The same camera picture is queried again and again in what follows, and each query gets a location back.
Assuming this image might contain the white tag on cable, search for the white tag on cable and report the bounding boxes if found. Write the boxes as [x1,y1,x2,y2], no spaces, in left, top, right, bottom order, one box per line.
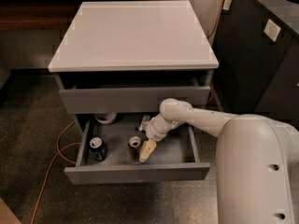
[222,0,232,11]

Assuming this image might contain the dark blue soda can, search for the dark blue soda can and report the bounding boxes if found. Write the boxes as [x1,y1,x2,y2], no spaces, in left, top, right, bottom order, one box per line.
[89,137,107,161]

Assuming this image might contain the white wall socket plate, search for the white wall socket plate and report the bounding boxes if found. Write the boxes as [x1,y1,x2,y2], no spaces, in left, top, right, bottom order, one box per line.
[263,20,281,42]

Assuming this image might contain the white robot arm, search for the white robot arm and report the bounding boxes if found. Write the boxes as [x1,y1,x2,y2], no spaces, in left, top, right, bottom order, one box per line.
[139,98,299,224]

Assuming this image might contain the orange power cable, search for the orange power cable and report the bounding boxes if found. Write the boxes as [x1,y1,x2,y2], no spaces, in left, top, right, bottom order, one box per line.
[29,0,238,224]

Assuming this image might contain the grey drawer cabinet white top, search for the grey drawer cabinet white top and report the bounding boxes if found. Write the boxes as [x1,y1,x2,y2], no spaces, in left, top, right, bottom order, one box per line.
[49,0,219,130]

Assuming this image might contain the white bowl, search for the white bowl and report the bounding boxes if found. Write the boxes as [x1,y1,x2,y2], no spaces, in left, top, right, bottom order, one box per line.
[94,112,117,125]

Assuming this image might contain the dark wooden bench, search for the dark wooden bench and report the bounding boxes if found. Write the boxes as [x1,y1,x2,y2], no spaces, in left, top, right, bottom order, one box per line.
[0,0,179,32]

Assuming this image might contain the silver snack wrapper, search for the silver snack wrapper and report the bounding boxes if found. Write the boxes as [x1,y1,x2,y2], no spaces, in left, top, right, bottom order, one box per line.
[136,115,150,132]

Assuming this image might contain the grey drawer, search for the grey drawer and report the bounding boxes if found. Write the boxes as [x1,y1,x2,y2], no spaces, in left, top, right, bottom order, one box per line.
[59,85,210,114]
[64,113,210,185]

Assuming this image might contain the black side cabinet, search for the black side cabinet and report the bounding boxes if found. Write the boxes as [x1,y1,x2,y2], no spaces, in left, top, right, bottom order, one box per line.
[213,0,299,126]

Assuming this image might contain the orange soda can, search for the orange soda can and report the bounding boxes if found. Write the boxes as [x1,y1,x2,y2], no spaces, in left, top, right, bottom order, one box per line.
[128,136,141,161]

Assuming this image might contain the grey top drawer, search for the grey top drawer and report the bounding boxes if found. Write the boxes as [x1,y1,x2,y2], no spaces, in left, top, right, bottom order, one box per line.
[59,85,210,114]

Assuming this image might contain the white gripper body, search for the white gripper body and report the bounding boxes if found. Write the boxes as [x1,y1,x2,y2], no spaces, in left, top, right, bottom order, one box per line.
[146,114,181,142]

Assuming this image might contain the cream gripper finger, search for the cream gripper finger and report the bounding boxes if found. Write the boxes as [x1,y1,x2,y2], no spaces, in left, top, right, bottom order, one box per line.
[139,140,157,162]

